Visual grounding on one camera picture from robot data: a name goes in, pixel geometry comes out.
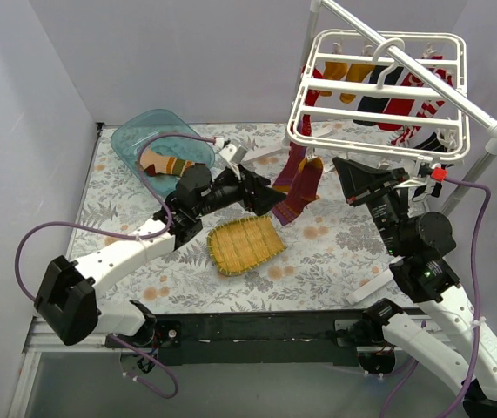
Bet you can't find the purple cable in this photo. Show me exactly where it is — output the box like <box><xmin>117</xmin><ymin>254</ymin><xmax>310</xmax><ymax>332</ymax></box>
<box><xmin>378</xmin><ymin>173</ymin><xmax>492</xmax><ymax>418</ymax></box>
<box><xmin>14</xmin><ymin>132</ymin><xmax>232</xmax><ymax>401</ymax></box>

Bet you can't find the white clip sock hanger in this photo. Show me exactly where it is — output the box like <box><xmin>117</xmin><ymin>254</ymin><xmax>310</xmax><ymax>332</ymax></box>
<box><xmin>286</xmin><ymin>29</ymin><xmax>470</xmax><ymax>165</ymax></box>

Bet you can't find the black white striped sock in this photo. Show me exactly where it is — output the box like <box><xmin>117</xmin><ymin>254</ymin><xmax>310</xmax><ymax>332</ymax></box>
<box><xmin>414</xmin><ymin>131</ymin><xmax>450</xmax><ymax>152</ymax></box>

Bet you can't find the beige striped sock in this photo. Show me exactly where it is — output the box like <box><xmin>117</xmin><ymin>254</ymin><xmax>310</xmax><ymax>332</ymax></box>
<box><xmin>135</xmin><ymin>149</ymin><xmax>205</xmax><ymax>177</ymax></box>

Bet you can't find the maroon sock with orange cuff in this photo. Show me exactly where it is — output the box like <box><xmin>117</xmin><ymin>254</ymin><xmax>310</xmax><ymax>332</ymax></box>
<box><xmin>272</xmin><ymin>158</ymin><xmax>324</xmax><ymax>226</ymax></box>

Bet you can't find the woven bamboo tray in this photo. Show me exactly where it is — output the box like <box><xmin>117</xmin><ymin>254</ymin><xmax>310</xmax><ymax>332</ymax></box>
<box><xmin>207</xmin><ymin>215</ymin><xmax>286</xmax><ymax>277</ymax></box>

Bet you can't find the red sock with white pattern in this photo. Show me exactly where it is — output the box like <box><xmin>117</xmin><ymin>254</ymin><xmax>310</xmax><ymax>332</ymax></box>
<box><xmin>376</xmin><ymin>56</ymin><xmax>443</xmax><ymax>132</ymax></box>

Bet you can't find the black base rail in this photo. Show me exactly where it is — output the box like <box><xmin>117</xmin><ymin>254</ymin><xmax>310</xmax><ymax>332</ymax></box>
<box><xmin>105</xmin><ymin>309</ymin><xmax>390</xmax><ymax>366</ymax></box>

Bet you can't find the red white striped sock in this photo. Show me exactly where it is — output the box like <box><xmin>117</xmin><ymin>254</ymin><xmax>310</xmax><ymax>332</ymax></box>
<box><xmin>390</xmin><ymin>68</ymin><xmax>453</xmax><ymax>145</ymax></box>
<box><xmin>304</xmin><ymin>68</ymin><xmax>323</xmax><ymax>106</ymax></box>

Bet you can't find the white drying rack stand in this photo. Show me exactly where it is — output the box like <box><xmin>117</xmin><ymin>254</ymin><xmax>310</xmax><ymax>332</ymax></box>
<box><xmin>235</xmin><ymin>0</ymin><xmax>497</xmax><ymax>306</ymax></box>

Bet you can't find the maroon purple striped sock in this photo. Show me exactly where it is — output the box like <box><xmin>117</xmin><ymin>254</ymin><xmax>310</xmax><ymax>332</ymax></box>
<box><xmin>272</xmin><ymin>114</ymin><xmax>312</xmax><ymax>192</ymax></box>

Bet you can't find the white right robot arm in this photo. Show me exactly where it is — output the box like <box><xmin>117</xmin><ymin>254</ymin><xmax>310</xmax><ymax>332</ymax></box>
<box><xmin>333</xmin><ymin>158</ymin><xmax>497</xmax><ymax>417</ymax></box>

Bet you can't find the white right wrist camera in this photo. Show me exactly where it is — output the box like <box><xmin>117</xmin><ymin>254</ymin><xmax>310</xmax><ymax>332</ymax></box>
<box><xmin>398</xmin><ymin>165</ymin><xmax>449</xmax><ymax>191</ymax></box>

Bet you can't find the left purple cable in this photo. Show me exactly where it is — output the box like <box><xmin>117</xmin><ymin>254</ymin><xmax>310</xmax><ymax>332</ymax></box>
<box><xmin>14</xmin><ymin>132</ymin><xmax>232</xmax><ymax>401</ymax></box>

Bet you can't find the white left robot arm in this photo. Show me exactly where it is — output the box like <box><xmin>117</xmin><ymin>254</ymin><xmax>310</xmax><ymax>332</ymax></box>
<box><xmin>34</xmin><ymin>165</ymin><xmax>286</xmax><ymax>348</ymax></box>

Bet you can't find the mustard yellow sock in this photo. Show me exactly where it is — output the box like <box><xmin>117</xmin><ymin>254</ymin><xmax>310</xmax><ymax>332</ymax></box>
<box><xmin>339</xmin><ymin>64</ymin><xmax>373</xmax><ymax>105</ymax></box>
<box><xmin>322</xmin><ymin>61</ymin><xmax>348</xmax><ymax>81</ymax></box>

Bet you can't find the navy blue sock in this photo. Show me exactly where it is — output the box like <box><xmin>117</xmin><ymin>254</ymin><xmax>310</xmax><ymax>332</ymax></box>
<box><xmin>352</xmin><ymin>64</ymin><xmax>404</xmax><ymax>127</ymax></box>

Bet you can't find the teal transparent plastic basin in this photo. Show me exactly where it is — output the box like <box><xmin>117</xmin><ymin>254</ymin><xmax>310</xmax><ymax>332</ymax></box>
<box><xmin>111</xmin><ymin>109</ymin><xmax>215</xmax><ymax>197</ymax></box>

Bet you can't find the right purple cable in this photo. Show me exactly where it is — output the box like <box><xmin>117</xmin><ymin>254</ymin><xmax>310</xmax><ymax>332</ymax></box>
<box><xmin>378</xmin><ymin>173</ymin><xmax>492</xmax><ymax>418</ymax></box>

